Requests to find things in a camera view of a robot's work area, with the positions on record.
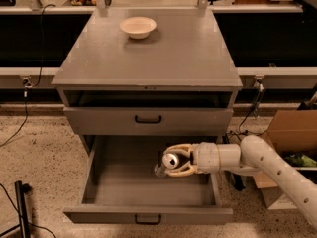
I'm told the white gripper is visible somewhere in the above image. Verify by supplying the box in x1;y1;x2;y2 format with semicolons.
163;142;220;178

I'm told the silver redbull can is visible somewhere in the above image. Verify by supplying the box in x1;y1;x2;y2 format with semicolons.
154;153;179;178

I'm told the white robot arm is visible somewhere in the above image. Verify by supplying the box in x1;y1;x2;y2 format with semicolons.
160;135;317;228

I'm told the open grey middle drawer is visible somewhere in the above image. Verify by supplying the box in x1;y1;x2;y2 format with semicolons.
64;136;233;225

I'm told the grey drawer cabinet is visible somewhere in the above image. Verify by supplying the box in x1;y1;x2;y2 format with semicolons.
51;7;243;226

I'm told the closed grey upper drawer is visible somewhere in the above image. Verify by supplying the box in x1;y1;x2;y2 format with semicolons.
64;107;233;136

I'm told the brown cardboard box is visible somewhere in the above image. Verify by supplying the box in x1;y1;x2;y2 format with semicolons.
254;110;317;210

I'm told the green bag in box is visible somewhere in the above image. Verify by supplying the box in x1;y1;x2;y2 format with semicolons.
284;153;317;168

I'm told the white paper bowl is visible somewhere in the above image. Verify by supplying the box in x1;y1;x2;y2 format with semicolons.
120;17;157;40

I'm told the black stand lower left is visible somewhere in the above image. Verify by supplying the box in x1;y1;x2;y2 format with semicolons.
0;180;31;238

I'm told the black cables right floor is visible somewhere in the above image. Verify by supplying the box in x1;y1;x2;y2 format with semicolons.
224;82;265;144

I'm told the black cable left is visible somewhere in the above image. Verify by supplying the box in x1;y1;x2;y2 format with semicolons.
0;3;57;149

